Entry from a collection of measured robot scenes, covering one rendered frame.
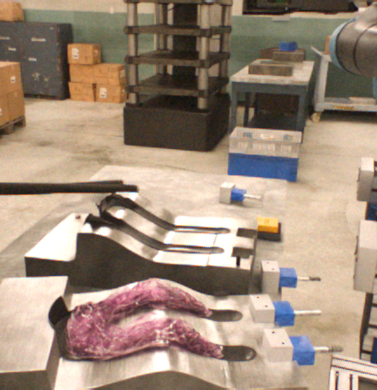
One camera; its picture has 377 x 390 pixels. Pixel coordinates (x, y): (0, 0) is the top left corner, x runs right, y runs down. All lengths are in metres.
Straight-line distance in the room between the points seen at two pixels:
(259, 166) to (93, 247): 3.41
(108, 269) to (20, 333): 0.33
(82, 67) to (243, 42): 2.43
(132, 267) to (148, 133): 4.28
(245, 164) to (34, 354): 3.77
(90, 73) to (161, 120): 2.90
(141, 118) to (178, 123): 0.39
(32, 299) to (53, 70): 7.26
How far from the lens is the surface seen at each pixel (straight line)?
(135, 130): 5.37
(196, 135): 5.19
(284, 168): 4.42
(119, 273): 1.12
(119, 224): 1.16
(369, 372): 1.95
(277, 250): 1.35
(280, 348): 0.86
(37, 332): 0.85
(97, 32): 8.29
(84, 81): 8.03
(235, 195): 1.62
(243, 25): 7.64
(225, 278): 1.07
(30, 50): 8.24
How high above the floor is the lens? 1.39
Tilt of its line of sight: 20 degrees down
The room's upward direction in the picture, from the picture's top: 2 degrees clockwise
